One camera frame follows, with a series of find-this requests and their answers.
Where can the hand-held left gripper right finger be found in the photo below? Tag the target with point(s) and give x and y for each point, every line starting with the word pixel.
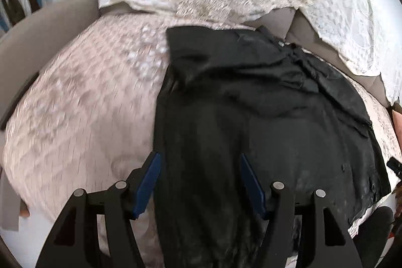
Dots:
pixel 252 189

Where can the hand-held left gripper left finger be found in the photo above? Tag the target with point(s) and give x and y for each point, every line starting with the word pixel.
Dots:
pixel 147 186

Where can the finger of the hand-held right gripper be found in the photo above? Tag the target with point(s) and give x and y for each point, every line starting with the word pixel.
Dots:
pixel 395 167

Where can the black garment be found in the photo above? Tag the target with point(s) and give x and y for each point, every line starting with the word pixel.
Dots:
pixel 235 104

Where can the cream quilted backrest cover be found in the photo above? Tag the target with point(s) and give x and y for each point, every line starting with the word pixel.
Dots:
pixel 345 13

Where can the taupe sofa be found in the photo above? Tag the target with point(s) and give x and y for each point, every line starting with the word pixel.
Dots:
pixel 47 23

